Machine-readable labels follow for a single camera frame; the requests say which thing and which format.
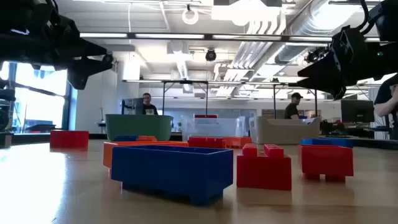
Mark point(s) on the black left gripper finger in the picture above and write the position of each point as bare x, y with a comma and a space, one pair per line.
91, 51
84, 71

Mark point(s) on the red box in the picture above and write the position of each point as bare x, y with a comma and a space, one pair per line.
205, 116

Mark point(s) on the clear plastic bin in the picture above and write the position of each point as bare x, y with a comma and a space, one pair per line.
214, 127

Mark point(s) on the black computer monitor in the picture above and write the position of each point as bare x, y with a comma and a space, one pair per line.
357, 110

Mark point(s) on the red two-by-two building block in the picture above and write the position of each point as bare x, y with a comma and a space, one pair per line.
205, 142
326, 161

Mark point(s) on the person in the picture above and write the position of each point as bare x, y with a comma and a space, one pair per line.
150, 109
291, 110
385, 93

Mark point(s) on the silver round air duct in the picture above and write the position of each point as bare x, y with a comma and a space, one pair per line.
311, 21

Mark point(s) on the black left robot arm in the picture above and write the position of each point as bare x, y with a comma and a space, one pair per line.
31, 18

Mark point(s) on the large window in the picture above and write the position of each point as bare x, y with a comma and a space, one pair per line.
40, 102

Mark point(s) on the blue two-by-four building block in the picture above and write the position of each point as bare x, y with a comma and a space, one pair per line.
329, 142
126, 138
171, 174

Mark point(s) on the grey computer monitor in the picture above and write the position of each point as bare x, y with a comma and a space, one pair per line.
132, 106

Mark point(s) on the black machine housing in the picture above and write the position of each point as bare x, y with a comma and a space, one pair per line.
4, 118

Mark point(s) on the black ceiling spotlight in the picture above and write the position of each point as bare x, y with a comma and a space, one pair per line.
109, 58
211, 55

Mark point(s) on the black track light cluster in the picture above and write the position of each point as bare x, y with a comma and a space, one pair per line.
314, 56

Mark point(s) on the teal plastic bin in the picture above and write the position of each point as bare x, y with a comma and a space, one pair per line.
140, 127

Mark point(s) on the white ceiling pipes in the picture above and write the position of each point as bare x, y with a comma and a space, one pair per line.
258, 46

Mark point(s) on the blue box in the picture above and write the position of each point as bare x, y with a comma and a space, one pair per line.
303, 117

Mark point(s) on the orange two-by-four building block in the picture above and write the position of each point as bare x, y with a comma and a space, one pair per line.
107, 155

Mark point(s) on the long ceiling light bar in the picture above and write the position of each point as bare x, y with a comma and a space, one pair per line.
171, 36

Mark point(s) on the black table edge rail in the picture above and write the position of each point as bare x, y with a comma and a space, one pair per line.
31, 138

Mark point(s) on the red two-by-four building block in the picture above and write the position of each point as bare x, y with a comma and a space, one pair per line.
264, 172
69, 140

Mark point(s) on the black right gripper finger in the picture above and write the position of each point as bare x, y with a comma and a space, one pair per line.
325, 70
329, 86

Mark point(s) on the black metal stand frame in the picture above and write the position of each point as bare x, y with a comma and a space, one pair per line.
185, 82
274, 99

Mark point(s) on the light grey plastic bin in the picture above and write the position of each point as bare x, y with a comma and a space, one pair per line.
283, 130

